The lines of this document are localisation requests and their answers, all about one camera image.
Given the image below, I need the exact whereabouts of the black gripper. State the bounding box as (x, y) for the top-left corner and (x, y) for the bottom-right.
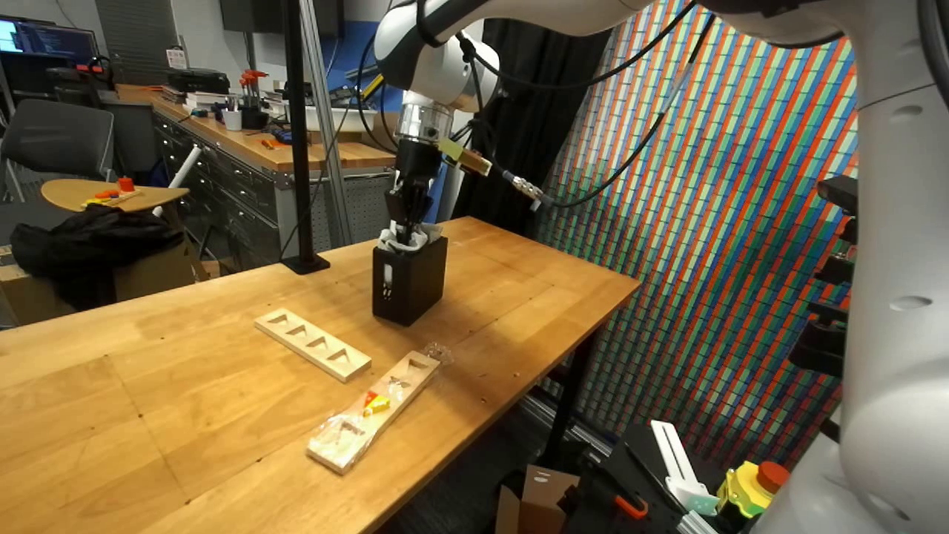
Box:
(385, 141), (443, 239)

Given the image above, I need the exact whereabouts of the black perforated box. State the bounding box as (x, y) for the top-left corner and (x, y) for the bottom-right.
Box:
(375, 239), (449, 326)

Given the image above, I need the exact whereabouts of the white towel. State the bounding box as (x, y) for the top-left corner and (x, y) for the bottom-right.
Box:
(379, 222), (431, 252)

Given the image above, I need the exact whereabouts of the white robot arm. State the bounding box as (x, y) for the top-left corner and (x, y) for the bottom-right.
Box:
(375, 0), (949, 534)

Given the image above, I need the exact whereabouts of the wooden workbench with drawers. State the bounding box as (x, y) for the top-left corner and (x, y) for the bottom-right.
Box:
(120, 84), (394, 271)

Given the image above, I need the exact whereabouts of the wooden puzzle board empty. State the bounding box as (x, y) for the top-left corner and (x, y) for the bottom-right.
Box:
(256, 308), (372, 384)

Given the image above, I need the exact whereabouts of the wooden puzzle board with pieces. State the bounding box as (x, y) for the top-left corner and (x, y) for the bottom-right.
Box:
(305, 350), (443, 474)

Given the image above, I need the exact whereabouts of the colourful striped panel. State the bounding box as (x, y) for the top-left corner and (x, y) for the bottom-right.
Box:
(538, 0), (858, 470)

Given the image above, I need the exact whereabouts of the grey office chair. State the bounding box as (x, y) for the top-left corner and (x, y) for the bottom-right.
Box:
(0, 99), (117, 203)

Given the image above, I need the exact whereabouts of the computer monitor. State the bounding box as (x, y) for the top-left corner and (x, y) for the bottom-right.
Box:
(0, 18), (98, 62)

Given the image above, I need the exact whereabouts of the yellow red emergency stop button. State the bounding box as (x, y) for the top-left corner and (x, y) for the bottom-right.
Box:
(718, 460), (790, 519)

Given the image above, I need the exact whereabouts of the wrist camera yellow mount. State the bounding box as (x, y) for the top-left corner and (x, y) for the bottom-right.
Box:
(437, 138), (494, 179)

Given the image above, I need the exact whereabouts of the black camera stand pole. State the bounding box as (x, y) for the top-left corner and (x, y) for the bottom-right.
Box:
(286, 0), (329, 276)

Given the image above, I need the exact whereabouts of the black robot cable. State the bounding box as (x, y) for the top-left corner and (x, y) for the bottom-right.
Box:
(354, 0), (721, 215)

